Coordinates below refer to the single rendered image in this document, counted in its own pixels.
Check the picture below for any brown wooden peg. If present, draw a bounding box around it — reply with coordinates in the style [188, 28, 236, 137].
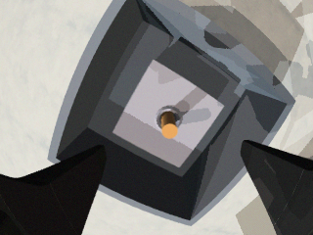
[161, 111, 178, 138]

